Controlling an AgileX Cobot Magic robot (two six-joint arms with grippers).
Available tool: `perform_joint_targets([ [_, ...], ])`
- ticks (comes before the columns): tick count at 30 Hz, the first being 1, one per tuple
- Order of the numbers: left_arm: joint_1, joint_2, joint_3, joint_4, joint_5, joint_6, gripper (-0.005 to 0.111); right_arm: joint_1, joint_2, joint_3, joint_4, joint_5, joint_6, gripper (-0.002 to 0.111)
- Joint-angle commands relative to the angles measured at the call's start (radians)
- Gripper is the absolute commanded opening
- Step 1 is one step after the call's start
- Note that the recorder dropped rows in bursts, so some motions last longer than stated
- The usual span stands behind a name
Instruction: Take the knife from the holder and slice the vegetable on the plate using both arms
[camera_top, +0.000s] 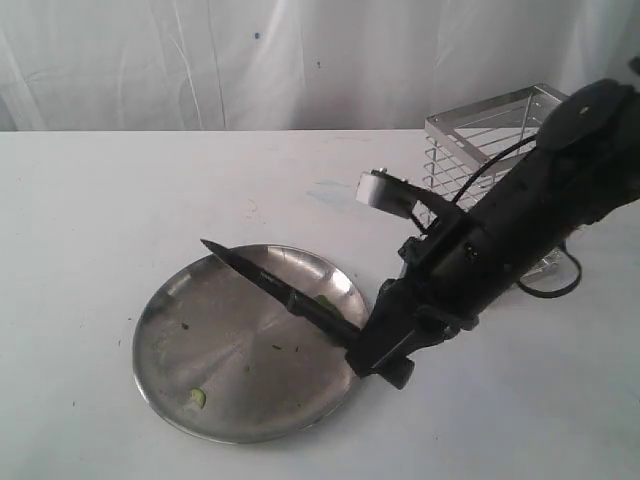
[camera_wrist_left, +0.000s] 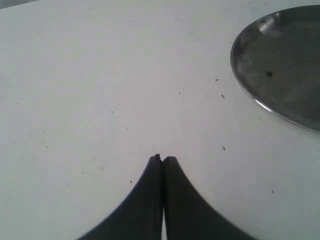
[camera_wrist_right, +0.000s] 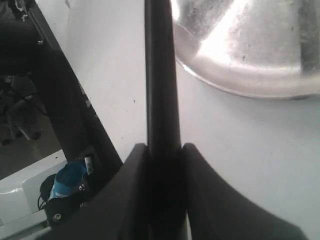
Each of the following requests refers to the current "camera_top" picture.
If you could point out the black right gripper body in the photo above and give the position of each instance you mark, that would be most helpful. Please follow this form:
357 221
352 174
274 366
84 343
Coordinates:
461 265

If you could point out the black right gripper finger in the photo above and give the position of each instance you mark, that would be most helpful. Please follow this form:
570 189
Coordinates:
394 365
392 322

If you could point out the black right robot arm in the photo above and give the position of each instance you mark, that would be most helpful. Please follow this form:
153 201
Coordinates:
584 165

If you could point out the small green vegetable slice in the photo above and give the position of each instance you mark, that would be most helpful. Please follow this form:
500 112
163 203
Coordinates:
197 397

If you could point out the round steel plate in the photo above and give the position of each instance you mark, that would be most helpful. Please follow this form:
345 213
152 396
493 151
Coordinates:
265 372

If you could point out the white backdrop curtain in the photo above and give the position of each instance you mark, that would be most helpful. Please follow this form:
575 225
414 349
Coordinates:
271 65

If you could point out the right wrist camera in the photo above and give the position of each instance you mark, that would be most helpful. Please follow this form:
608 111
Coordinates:
386 193

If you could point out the chrome wire utensil holder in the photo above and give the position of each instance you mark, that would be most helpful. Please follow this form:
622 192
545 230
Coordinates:
461 140

